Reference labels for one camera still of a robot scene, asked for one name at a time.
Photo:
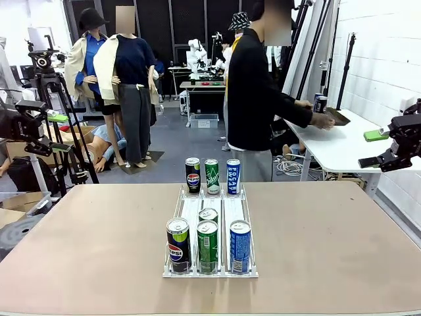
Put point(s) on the leaning black stand poles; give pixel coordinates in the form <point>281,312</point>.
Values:
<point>304,49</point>

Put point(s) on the floor dummy light blue shirt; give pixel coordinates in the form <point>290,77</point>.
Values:
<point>102,135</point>

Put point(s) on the black Pepsi can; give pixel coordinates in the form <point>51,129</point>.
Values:
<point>193,179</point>
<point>178,250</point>
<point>321,105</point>

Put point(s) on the person's right forearm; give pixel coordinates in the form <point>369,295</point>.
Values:
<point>292,113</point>

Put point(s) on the grey plastic crate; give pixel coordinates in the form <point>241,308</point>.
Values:
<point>39,202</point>

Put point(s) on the dark brown serving tray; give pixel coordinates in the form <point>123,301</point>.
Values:
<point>340,118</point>

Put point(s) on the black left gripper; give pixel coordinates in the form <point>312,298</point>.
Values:
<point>16,126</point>

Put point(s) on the clear acrylic can rack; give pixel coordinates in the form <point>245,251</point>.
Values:
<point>189,205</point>

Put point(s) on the white table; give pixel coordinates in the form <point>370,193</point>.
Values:
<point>345,141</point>
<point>39,174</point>

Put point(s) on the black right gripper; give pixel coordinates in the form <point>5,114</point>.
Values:
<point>409,131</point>

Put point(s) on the dark grey round base plate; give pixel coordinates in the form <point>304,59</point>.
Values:
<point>16,233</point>

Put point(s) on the small white background robot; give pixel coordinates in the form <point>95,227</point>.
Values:
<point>194,49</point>

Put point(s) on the black backpack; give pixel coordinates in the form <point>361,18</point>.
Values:
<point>26,174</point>

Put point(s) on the grey table black panel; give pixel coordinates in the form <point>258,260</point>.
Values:
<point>204,85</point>

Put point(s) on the person's left hand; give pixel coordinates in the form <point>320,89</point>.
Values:
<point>304,104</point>

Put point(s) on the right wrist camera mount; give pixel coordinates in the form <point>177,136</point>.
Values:
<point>408,105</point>

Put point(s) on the black white bucket hat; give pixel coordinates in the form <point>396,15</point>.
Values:
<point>239,20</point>

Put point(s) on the black brimmed hat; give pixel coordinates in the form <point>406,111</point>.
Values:
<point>90,19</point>

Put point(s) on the clear plastic storage bin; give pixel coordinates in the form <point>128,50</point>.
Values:
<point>204,121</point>

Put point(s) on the mannequin blue shirt beige coat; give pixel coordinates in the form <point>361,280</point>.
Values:
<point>92,56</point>

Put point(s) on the grey slotted rail panel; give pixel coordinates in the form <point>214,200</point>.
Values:
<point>399,217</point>

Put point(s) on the seated figure black clothes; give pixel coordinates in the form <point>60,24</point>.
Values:
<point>283,138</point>

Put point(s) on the upright black light stand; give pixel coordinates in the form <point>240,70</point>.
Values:
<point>345,72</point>

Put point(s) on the black camera tripod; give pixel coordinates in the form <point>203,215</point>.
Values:
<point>49,95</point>

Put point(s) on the brown cardboard box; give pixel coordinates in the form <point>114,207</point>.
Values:
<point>82,133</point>

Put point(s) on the person's right hand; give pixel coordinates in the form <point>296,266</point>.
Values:
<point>322,120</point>

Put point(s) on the green Chilsung can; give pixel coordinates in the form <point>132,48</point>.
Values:
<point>212,179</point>
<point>208,214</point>
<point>207,250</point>

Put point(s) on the person in black cardigan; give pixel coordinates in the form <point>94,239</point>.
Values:
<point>250,92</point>

